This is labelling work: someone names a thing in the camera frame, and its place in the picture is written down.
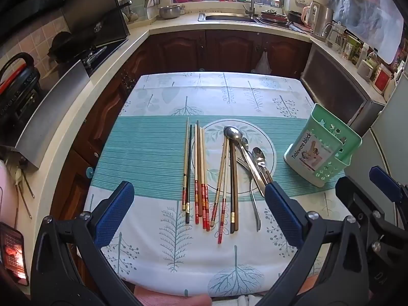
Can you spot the black chopstick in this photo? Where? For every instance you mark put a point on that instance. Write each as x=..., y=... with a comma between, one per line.
x=189, y=165

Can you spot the green plastic cutlery holder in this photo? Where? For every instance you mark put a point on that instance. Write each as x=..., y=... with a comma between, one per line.
x=306, y=153

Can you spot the white plastic bottle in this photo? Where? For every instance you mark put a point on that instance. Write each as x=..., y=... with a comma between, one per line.
x=362, y=54

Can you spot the red canister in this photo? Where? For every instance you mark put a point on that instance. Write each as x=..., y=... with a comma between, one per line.
x=381, y=78

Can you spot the small steel spoon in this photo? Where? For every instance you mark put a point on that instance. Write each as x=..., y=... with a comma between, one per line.
x=244, y=142

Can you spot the white plastic bag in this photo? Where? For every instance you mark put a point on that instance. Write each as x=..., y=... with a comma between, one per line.
x=263, y=63

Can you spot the steel fork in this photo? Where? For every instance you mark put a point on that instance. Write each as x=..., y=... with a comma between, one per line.
x=255, y=204

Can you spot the white mug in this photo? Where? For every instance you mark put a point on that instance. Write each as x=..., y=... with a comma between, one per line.
x=365, y=69

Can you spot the pile of dirty dishes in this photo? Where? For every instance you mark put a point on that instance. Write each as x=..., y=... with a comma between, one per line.
x=274, y=17

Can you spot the hanging clear plastic cover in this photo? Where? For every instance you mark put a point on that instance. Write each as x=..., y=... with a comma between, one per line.
x=366, y=6

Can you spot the steel kitchen sink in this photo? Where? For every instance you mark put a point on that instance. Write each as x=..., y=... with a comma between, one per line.
x=223, y=17

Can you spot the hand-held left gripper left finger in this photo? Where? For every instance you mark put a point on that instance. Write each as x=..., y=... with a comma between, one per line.
x=118, y=207

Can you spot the beige chopstick dark patterned end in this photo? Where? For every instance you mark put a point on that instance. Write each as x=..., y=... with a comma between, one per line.
x=185, y=165

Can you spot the large steel spoon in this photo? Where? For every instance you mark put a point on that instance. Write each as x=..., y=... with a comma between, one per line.
x=231, y=133

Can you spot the dark wooden lower cabinets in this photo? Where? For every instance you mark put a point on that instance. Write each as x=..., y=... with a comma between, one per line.
x=223, y=51

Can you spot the steel sheet stove guard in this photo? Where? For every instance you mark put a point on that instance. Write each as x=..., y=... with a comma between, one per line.
x=54, y=108

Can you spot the clear oil bottle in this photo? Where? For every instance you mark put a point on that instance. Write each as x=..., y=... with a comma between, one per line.
x=372, y=59

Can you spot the black glass splash panel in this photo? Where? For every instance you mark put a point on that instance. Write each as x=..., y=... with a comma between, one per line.
x=95, y=22

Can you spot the gas stove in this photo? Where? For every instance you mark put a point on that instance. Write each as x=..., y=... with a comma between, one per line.
x=95, y=55

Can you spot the pale green refrigerator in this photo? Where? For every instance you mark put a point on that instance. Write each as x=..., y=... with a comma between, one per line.
x=392, y=127

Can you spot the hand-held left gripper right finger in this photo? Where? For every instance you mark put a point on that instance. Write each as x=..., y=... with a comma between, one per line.
x=282, y=210

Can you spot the smartphone with lit screen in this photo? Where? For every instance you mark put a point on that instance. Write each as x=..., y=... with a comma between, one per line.
x=12, y=251

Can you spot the green packaged container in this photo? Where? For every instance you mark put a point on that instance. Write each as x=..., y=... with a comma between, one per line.
x=350, y=49

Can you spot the dark brown wooden chopstick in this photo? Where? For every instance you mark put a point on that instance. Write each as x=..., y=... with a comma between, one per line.
x=232, y=181
x=235, y=191

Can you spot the white kitchen countertop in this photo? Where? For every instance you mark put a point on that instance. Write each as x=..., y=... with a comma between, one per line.
x=140, y=32

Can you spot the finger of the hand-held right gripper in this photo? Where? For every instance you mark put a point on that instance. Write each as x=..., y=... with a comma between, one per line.
x=384, y=181
x=357, y=197

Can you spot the teal white printed tablecloth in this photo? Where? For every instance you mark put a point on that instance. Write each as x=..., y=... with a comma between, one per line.
x=153, y=153

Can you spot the medium steel spoon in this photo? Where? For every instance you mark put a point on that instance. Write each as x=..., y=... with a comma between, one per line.
x=258, y=156

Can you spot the steel cooking pot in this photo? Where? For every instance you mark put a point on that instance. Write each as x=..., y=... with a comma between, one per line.
x=170, y=12

